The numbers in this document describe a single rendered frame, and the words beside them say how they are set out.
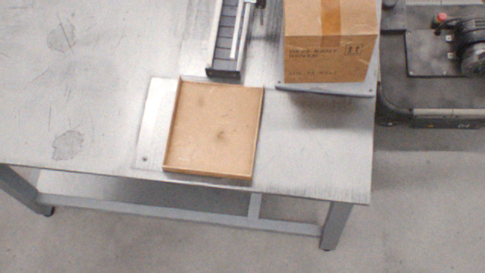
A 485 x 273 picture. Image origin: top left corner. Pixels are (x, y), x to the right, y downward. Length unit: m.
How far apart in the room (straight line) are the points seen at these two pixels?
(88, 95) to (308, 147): 0.69
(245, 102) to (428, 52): 1.04
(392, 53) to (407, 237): 0.76
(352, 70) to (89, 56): 0.82
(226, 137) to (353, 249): 0.97
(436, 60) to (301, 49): 1.06
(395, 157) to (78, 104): 1.40
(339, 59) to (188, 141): 0.50
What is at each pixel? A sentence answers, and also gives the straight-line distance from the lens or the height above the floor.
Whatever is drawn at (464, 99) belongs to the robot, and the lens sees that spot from 2.59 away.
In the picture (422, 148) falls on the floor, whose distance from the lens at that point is 2.73.
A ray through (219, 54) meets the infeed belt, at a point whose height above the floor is 0.88.
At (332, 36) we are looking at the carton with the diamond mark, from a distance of 1.60.
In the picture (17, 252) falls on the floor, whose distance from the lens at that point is 2.75.
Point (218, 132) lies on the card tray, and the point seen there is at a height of 0.83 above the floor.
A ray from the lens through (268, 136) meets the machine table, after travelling 1.78.
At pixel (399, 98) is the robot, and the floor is 0.24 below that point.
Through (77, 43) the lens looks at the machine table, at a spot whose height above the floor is 0.83.
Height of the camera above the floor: 2.48
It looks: 68 degrees down
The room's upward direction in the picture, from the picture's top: 9 degrees counter-clockwise
